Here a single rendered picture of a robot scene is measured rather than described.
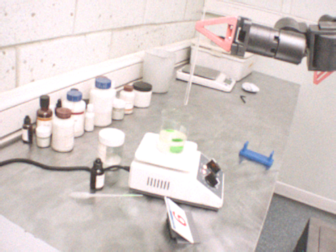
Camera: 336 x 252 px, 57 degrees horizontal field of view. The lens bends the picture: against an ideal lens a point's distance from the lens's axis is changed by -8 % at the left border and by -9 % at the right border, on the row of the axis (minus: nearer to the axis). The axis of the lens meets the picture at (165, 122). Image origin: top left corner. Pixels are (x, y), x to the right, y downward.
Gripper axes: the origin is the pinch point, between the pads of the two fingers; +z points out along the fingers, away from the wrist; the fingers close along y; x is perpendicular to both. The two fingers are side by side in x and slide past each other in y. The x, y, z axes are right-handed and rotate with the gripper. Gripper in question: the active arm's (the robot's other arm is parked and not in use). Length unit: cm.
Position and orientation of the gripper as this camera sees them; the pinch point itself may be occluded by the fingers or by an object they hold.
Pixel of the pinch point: (200, 25)
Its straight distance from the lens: 64.5
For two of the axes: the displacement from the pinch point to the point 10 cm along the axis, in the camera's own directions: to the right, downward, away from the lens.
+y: -2.3, 3.4, -9.1
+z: -9.6, -2.4, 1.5
